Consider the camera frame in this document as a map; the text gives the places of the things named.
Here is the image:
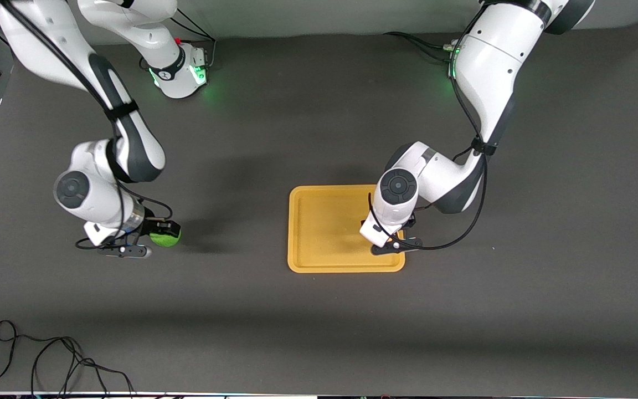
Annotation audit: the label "yellow plastic tray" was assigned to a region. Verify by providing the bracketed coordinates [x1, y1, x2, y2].
[287, 184, 406, 274]

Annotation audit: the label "dark grey table cover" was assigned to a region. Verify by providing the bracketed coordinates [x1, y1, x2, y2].
[0, 22, 638, 395]

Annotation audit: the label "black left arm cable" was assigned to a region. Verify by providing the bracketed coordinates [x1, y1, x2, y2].
[368, 0, 541, 252]

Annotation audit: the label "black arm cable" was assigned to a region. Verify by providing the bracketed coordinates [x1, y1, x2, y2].
[368, 0, 541, 252]
[0, 0, 174, 251]

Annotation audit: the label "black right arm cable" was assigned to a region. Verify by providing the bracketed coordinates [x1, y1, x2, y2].
[0, 0, 174, 251]

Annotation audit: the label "thin black loose cable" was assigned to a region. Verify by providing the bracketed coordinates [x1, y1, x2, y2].
[0, 320, 136, 397]

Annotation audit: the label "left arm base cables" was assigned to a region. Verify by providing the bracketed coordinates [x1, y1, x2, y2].
[383, 30, 459, 63]

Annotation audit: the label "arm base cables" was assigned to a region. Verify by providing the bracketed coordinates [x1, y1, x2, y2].
[139, 8, 218, 73]
[383, 30, 459, 63]

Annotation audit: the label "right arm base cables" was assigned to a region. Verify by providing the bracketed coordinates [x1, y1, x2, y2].
[139, 8, 218, 73]

